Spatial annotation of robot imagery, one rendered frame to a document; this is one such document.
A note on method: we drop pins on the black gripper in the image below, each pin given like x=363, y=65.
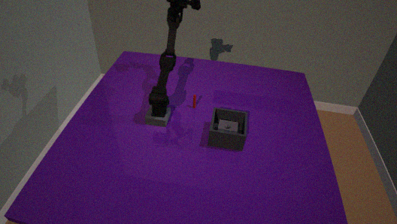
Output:
x=179, y=5

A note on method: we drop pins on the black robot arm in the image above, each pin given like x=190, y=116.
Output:
x=158, y=97

